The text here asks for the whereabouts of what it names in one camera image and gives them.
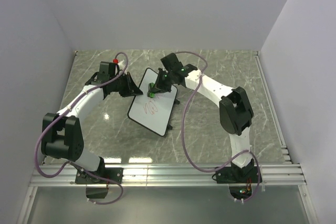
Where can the aluminium front rail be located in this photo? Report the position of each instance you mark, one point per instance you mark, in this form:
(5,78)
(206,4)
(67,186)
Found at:
(178,175)

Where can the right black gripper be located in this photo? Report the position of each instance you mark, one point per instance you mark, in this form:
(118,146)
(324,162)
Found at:
(158,88)

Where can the white board black frame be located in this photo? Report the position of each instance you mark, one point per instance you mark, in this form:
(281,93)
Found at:
(152,113)

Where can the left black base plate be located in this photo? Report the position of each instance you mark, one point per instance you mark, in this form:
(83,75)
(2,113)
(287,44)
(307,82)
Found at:
(115,174)

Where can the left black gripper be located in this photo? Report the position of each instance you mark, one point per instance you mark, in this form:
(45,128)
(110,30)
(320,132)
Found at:
(132,89)

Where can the aluminium rail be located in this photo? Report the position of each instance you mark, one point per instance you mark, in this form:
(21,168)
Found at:
(178,175)
(284,149)

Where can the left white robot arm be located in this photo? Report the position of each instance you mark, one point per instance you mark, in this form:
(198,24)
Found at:
(62,136)

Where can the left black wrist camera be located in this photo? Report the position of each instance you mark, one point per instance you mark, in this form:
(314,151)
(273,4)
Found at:
(107,69)

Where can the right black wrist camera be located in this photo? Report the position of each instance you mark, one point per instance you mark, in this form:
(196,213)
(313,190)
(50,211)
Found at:
(171,63)

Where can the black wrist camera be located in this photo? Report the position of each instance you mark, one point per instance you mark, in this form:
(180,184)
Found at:
(107,69)
(171,63)

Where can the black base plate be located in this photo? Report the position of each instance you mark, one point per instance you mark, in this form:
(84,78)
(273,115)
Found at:
(115,174)
(236,175)

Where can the green whiteboard eraser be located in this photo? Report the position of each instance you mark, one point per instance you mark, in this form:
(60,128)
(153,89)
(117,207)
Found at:
(150,92)

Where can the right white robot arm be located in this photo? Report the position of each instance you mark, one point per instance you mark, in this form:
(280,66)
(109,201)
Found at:
(235,111)

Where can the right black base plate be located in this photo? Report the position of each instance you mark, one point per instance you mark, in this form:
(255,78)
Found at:
(236,175)

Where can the aluminium right side rail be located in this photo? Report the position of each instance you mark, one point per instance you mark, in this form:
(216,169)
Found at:
(284,149)

